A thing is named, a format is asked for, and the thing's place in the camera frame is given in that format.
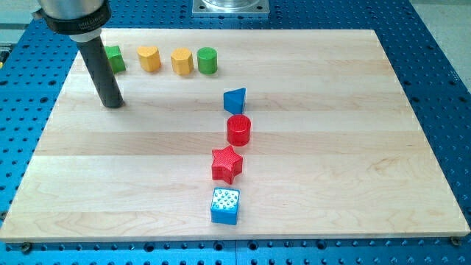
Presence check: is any blue cube block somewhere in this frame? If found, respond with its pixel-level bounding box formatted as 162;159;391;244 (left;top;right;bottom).
210;187;240;225

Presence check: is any blue perforated table plate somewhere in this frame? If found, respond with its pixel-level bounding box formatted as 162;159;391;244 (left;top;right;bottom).
1;1;470;264

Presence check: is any blue triangle block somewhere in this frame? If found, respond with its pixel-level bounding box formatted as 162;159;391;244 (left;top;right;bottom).
223;88;246;115

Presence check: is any red star block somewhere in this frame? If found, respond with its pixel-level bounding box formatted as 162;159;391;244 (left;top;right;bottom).
211;145;244;185

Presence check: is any green star block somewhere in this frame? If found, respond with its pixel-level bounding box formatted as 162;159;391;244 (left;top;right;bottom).
105;46;126;74

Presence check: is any red cylinder block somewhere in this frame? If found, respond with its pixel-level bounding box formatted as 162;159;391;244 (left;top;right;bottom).
227;114;252;146

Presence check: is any green cylinder block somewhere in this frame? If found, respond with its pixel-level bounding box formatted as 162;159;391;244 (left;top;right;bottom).
196;47;218;74

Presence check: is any yellow heart block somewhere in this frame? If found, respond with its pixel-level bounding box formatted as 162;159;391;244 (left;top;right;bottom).
137;46;161;72

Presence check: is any light wooden board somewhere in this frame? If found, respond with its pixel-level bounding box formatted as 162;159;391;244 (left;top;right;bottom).
1;29;470;242

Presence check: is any yellow hexagon block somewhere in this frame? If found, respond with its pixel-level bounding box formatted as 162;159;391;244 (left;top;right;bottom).
171;48;194;76

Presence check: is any silver robot arm with collar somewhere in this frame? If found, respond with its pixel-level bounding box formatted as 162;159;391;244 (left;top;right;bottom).
32;0;112;43

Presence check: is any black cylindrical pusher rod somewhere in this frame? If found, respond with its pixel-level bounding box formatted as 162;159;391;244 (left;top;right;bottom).
77;37;124;108

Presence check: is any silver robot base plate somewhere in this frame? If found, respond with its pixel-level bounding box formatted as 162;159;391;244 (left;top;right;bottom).
192;0;269;15

